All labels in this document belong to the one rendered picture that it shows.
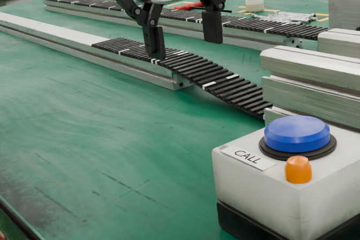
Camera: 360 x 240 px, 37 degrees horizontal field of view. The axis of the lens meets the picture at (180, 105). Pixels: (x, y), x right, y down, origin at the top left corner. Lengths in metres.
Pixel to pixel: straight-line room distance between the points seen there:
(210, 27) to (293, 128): 0.36
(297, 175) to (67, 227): 0.19
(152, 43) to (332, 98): 0.26
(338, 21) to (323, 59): 0.23
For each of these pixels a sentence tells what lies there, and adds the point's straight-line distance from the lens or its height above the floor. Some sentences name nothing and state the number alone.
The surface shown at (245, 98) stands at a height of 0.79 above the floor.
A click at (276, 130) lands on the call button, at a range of 0.33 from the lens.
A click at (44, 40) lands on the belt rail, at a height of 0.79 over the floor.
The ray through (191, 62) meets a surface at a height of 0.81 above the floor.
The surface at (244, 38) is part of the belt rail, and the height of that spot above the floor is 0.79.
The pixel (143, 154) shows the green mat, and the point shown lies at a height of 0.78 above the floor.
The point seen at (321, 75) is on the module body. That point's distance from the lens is 0.42.
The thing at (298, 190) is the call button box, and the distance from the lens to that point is 0.30.
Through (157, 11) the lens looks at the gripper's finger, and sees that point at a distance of 0.61.
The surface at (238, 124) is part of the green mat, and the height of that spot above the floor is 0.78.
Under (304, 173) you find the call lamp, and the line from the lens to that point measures 0.30.
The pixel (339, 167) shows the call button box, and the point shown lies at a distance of 0.32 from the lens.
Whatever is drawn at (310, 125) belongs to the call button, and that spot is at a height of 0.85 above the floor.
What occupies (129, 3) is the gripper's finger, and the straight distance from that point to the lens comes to 0.60.
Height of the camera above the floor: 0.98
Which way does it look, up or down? 19 degrees down
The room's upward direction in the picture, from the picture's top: 7 degrees counter-clockwise
